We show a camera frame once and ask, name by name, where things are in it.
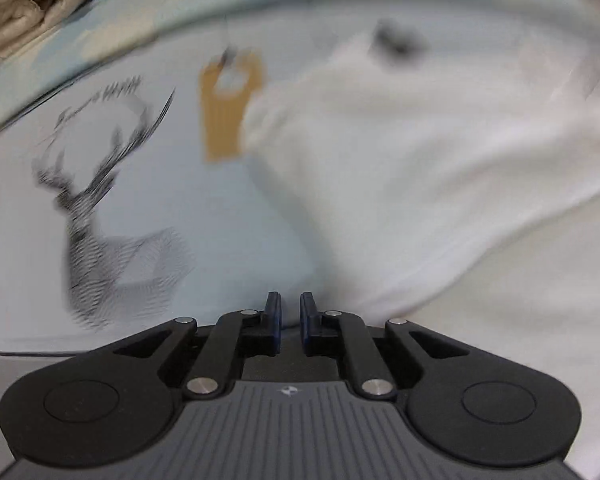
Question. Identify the beige folded quilt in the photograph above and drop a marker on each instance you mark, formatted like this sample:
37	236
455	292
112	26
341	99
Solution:
20	5

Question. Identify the white small garment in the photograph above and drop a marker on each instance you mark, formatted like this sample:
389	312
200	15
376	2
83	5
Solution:
430	160

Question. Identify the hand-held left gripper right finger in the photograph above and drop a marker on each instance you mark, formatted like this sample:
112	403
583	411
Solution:
304	320

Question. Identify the light blue patterned blanket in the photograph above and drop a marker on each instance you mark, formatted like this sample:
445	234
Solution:
130	5

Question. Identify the grey printed bed sheet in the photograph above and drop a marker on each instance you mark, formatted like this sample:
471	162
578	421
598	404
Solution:
180	185

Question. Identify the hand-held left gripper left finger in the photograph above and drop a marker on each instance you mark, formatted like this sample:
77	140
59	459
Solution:
278	320

